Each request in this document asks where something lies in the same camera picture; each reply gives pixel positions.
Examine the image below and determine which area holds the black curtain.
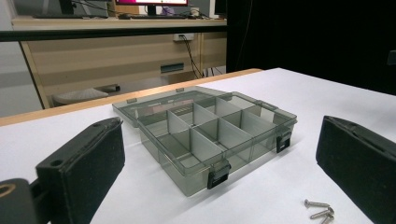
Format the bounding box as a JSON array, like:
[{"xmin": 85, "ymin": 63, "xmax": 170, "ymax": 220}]
[{"xmin": 225, "ymin": 0, "xmax": 396, "ymax": 96}]

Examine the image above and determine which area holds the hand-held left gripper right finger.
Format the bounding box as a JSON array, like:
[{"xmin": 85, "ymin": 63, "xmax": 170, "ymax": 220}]
[{"xmin": 315, "ymin": 115, "xmax": 396, "ymax": 224}]

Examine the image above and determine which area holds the white wall socket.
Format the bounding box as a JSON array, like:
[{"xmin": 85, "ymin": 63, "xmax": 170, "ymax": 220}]
[{"xmin": 173, "ymin": 33, "xmax": 195, "ymax": 43}]

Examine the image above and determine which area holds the small silver screw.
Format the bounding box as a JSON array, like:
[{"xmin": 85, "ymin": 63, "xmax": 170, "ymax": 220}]
[
  {"xmin": 309, "ymin": 206, "xmax": 335, "ymax": 220},
  {"xmin": 304, "ymin": 199, "xmax": 331, "ymax": 210}
]

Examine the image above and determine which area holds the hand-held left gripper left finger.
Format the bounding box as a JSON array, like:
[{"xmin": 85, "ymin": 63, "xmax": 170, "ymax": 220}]
[{"xmin": 35, "ymin": 116, "xmax": 126, "ymax": 224}]

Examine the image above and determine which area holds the black cable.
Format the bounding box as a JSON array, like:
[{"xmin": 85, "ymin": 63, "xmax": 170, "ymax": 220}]
[{"xmin": 181, "ymin": 35, "xmax": 206, "ymax": 79}]

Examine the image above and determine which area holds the grey chair base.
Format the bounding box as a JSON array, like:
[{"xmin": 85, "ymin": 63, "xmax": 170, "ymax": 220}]
[{"xmin": 51, "ymin": 83, "xmax": 121, "ymax": 106}]

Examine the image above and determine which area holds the dark monitor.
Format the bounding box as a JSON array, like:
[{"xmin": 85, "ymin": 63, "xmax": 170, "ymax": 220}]
[{"xmin": 13, "ymin": 0, "xmax": 110, "ymax": 20}]

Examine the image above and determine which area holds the monitor with pink screen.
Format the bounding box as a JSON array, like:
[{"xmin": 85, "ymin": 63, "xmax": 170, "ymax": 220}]
[{"xmin": 115, "ymin": 0, "xmax": 190, "ymax": 17}]

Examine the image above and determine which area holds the wooden desk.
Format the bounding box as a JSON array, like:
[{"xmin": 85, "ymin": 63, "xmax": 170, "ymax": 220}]
[{"xmin": 10, "ymin": 17, "xmax": 228, "ymax": 110}]

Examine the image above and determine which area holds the black horizontal bar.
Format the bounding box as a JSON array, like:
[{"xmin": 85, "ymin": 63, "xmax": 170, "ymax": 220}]
[{"xmin": 0, "ymin": 25, "xmax": 228, "ymax": 43}]

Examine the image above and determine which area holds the grey transparent compartment box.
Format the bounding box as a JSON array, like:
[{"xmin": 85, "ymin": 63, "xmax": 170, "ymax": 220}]
[{"xmin": 111, "ymin": 86, "xmax": 299, "ymax": 198}]

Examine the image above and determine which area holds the black keyboard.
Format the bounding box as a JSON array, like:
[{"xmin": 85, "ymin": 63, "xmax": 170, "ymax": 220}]
[{"xmin": 130, "ymin": 13, "xmax": 189, "ymax": 21}]

